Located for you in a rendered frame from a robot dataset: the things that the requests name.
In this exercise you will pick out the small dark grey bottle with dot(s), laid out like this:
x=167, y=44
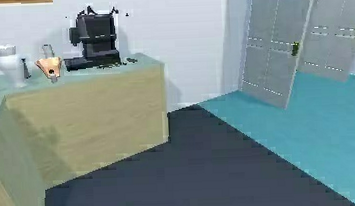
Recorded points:
x=26, y=69

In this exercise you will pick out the black coffee machine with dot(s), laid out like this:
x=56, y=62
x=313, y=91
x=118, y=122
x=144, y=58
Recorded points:
x=96, y=37

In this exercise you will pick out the clear glass cup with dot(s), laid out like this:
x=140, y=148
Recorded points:
x=48, y=50

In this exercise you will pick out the white ribbed vase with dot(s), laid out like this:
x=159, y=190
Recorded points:
x=10, y=65

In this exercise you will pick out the light wood kitchen counter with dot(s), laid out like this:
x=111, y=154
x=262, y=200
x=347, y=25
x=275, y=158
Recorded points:
x=86, y=121

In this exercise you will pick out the grey panelled room door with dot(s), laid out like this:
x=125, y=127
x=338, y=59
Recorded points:
x=273, y=46
x=336, y=30

